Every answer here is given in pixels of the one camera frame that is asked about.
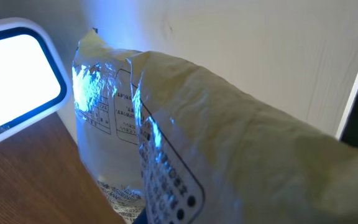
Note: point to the white barcode scanner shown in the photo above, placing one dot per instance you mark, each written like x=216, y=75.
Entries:
x=33, y=80

